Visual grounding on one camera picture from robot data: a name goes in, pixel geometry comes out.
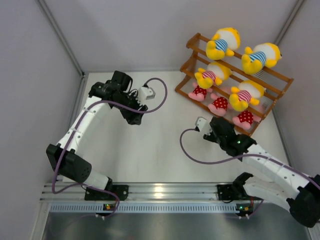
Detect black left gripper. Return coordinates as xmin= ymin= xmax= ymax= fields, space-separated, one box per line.
xmin=113 ymin=91 xmax=148 ymax=125

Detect pink plush red dotted dress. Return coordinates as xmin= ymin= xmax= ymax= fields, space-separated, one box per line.
xmin=188 ymin=82 xmax=213 ymax=102

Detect yellow plush red stripes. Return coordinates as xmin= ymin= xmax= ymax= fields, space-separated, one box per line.
xmin=194 ymin=61 xmax=233 ymax=89
xmin=229 ymin=80 xmax=266 ymax=112

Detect yellow plush blue stripes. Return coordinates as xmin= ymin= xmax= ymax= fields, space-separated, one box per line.
xmin=241 ymin=42 xmax=282 ymax=75
xmin=205 ymin=27 xmax=241 ymax=61

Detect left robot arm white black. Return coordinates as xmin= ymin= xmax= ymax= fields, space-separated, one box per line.
xmin=46 ymin=70 xmax=155 ymax=200

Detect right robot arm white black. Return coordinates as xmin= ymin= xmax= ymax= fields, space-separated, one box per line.
xmin=195 ymin=117 xmax=320 ymax=228

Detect brown wooden shelf rack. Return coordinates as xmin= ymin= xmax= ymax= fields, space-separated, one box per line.
xmin=175 ymin=33 xmax=294 ymax=136

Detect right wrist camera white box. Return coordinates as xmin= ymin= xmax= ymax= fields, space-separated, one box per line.
xmin=195 ymin=116 xmax=212 ymax=135

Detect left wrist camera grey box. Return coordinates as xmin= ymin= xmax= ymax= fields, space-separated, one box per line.
xmin=138 ymin=86 xmax=156 ymax=102

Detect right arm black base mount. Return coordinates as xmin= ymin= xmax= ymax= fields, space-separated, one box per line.
xmin=217 ymin=184 xmax=250 ymax=201

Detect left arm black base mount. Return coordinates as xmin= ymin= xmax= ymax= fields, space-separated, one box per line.
xmin=84 ymin=183 xmax=130 ymax=201

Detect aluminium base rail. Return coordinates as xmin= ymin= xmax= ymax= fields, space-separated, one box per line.
xmin=40 ymin=182 xmax=227 ymax=202

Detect grey slotted cable duct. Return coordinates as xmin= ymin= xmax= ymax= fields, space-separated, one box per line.
xmin=48 ymin=202 xmax=303 ymax=213

